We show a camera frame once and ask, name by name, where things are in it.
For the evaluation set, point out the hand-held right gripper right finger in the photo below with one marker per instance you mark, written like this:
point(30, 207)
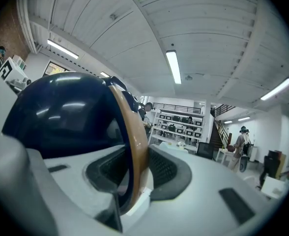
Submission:
point(196, 205)

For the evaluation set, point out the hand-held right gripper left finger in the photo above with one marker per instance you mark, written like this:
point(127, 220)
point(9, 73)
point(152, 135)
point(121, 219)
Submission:
point(68, 188)

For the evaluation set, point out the dark blue rice cooker lid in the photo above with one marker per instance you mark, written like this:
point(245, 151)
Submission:
point(68, 112)

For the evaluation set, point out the white side table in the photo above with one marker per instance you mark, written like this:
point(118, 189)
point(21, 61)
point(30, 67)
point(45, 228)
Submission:
point(223, 154)

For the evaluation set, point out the white storage shelf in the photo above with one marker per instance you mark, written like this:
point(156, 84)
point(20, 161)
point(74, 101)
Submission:
point(176, 129)

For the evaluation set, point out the dark staircase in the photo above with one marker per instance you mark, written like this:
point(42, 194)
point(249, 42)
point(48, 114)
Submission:
point(220, 129)

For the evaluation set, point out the white box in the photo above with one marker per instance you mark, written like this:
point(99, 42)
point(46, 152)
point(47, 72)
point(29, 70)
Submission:
point(274, 186)

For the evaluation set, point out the long ceiling light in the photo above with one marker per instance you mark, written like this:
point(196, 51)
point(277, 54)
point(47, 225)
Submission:
point(244, 118)
point(277, 88)
point(228, 122)
point(104, 74)
point(173, 67)
point(62, 48)

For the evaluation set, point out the black balcony railing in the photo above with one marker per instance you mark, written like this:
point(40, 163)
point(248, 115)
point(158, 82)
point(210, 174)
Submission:
point(176, 107)

